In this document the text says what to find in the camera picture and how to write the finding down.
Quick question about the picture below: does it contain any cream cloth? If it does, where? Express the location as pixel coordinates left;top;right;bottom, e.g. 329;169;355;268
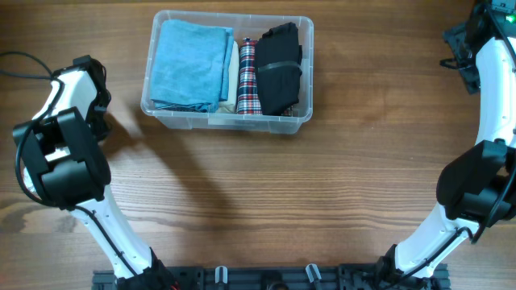
217;42;239;114

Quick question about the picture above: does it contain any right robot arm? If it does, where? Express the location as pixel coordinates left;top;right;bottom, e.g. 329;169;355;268
367;0;515;289

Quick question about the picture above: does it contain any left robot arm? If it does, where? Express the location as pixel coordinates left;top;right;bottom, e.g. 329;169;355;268
13;55;180;289

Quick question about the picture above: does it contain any black right camera cable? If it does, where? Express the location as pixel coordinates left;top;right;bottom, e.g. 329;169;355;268
402;0;516;279

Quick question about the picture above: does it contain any red plaid shirt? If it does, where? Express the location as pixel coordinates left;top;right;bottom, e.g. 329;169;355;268
235;37;293;118

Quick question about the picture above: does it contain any black garment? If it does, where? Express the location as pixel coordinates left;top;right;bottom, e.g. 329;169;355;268
255;23;302;116

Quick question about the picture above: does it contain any clear plastic storage bin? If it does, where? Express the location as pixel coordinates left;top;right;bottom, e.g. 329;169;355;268
140;10;314;135

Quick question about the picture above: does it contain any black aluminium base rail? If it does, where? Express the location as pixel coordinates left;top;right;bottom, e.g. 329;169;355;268
91;263;451;290

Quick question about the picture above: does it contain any blue denim cloth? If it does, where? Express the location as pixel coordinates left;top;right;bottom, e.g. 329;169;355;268
150;19;234;113

